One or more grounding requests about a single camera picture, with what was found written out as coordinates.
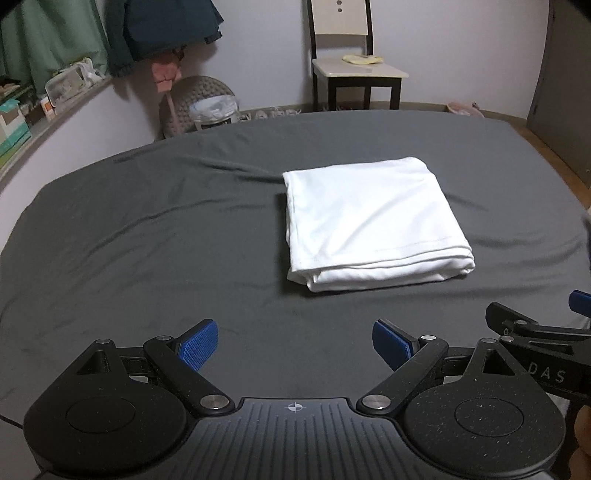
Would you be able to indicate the grey door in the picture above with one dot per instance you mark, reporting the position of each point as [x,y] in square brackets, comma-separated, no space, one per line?
[563,92]

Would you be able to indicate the green curtain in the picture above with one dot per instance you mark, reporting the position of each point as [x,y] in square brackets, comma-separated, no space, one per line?
[46,41]

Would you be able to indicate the clear plastic container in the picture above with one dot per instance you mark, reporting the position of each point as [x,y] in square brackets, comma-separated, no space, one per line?
[69,85]

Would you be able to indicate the white t-shirt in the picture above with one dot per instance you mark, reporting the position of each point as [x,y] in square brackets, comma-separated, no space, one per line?
[369,217]

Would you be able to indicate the pink cloth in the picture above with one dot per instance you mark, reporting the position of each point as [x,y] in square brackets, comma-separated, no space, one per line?
[164,76]

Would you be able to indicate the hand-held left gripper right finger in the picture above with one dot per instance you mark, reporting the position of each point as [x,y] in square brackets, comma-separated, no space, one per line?
[392,344]

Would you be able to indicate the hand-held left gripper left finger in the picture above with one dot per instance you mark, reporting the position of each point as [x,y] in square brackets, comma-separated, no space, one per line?
[198,344]

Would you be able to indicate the white and teal box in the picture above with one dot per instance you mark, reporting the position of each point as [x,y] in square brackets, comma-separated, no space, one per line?
[14,134]

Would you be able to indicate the small white orange bottle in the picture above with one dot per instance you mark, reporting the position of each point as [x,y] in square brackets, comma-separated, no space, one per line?
[47,110]

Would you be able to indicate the wooden chair, cream seat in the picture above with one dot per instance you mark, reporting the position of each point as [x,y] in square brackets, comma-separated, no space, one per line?
[339,18]

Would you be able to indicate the person's right hand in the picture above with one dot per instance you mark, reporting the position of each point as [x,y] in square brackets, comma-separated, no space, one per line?
[582,443]

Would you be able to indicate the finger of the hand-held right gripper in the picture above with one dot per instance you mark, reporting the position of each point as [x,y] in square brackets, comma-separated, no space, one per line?
[508,319]
[581,302]

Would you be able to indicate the dark blue jacket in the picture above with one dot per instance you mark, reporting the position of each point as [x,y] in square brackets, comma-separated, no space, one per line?
[152,27]

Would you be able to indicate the white bucket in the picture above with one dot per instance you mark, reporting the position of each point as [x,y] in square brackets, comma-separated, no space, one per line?
[214,113]

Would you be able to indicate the white window ledge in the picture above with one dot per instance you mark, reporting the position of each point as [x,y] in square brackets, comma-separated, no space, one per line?
[60,122]

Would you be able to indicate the wooden coat stand pole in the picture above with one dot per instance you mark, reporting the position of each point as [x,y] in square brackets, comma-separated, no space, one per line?
[171,113]

